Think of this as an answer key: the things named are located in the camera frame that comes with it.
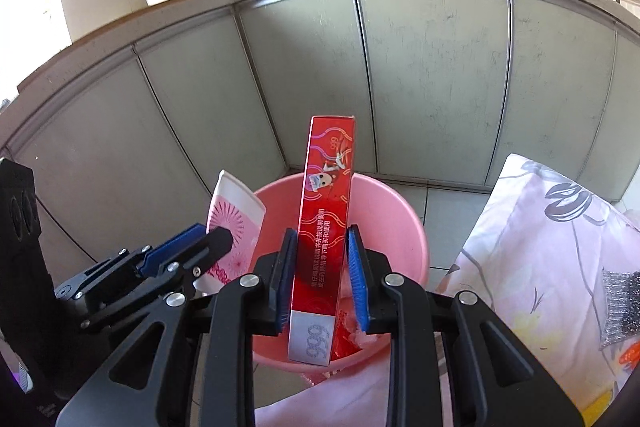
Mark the pink plastic bucket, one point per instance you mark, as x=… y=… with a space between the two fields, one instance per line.
x=387 y=224

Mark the floral white tablecloth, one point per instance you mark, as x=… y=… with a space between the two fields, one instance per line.
x=536 y=256

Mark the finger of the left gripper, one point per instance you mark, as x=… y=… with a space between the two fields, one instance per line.
x=156 y=256
x=115 y=289

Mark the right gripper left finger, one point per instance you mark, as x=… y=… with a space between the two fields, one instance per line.
x=149 y=377

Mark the red white plastic bag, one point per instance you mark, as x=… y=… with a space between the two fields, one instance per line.
x=350 y=343

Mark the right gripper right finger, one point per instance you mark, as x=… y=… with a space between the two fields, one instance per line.
x=454 y=346

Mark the grey kitchen cabinet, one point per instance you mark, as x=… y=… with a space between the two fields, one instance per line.
x=128 y=127

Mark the silver mesh scouring pad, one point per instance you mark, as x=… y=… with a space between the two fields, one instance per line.
x=621 y=296

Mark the red long carton box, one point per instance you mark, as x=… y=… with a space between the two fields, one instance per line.
x=321 y=229

